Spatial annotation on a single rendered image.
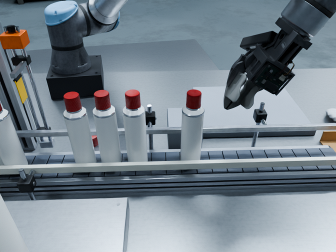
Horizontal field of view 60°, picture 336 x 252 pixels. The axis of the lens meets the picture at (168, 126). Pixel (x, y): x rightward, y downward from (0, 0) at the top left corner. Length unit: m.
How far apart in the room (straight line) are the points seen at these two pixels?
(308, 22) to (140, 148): 0.43
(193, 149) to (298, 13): 0.36
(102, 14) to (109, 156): 0.58
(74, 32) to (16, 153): 0.52
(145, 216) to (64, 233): 0.18
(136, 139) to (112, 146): 0.06
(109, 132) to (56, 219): 0.22
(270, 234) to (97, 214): 0.38
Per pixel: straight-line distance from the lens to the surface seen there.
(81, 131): 0.69
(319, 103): 1.22
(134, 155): 0.72
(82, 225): 0.66
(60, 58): 1.15
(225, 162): 0.72
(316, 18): 0.59
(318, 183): 0.85
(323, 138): 1.01
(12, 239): 0.54
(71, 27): 1.12
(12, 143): 0.76
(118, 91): 1.18
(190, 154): 0.71
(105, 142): 0.70
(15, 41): 0.71
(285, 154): 0.84
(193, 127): 0.66
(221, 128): 0.75
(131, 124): 0.66
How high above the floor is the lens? 1.40
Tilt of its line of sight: 36 degrees down
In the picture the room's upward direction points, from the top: straight up
